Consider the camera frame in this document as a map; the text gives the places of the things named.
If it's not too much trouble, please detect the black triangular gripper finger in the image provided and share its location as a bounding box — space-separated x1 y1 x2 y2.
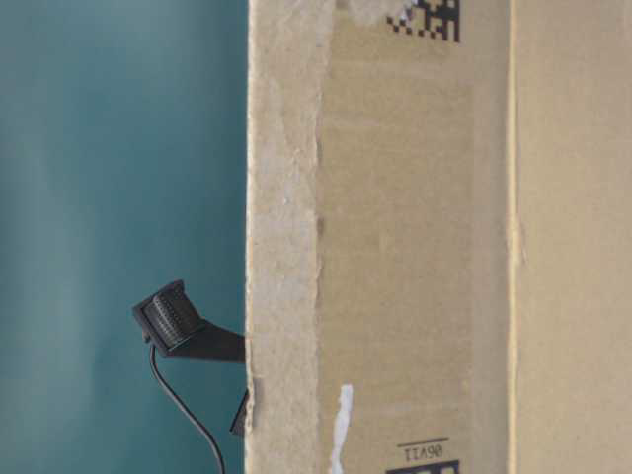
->
132 279 246 363

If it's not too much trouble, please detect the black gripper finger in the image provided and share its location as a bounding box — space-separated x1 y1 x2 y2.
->
229 390 249 436

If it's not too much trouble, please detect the brown cardboard box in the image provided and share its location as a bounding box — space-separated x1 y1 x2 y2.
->
245 1 631 473

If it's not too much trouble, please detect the thin black cable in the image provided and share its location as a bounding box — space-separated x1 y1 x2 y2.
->
149 345 226 474

